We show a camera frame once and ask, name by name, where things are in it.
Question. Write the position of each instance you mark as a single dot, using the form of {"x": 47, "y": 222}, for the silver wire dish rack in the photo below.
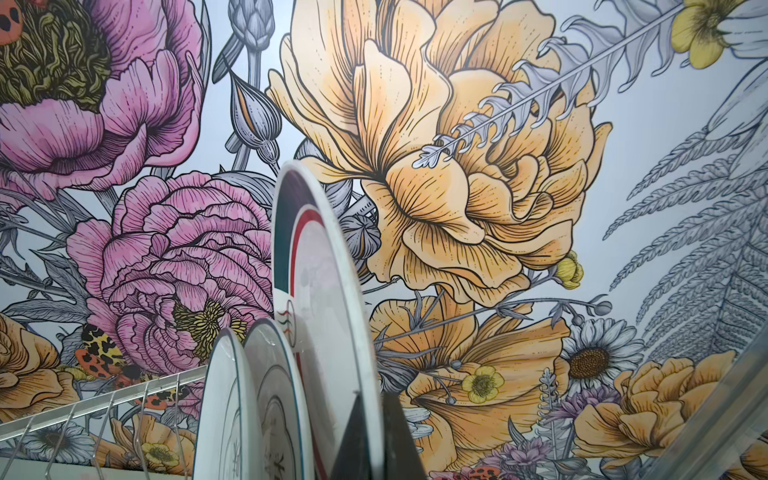
{"x": 18, "y": 430}

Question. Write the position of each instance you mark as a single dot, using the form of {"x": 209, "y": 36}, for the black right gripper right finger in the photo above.
{"x": 401, "y": 458}

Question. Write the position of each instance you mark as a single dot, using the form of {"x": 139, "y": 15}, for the black line flower plate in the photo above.
{"x": 286, "y": 444}

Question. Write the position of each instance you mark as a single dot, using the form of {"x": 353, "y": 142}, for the right aluminium corner post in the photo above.
{"x": 729, "y": 421}

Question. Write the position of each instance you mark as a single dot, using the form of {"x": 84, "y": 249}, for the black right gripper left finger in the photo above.
{"x": 352, "y": 461}

